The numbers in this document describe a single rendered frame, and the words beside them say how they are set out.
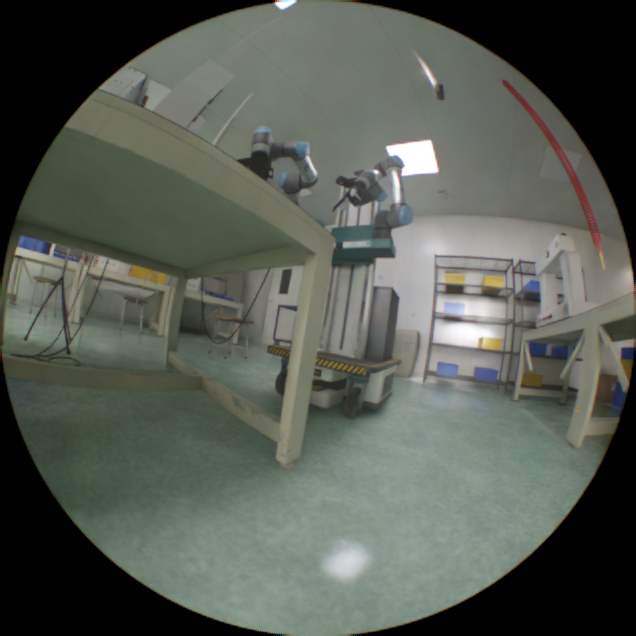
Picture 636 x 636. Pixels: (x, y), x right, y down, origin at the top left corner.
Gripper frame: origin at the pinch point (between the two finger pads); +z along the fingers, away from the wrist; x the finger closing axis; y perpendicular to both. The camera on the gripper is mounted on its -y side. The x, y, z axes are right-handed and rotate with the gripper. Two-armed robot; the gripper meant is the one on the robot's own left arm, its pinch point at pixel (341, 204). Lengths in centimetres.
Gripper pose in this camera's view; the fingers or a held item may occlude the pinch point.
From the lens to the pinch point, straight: 101.5
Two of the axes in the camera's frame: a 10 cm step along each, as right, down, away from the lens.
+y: 7.4, 5.6, 3.7
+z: -4.8, 8.2, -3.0
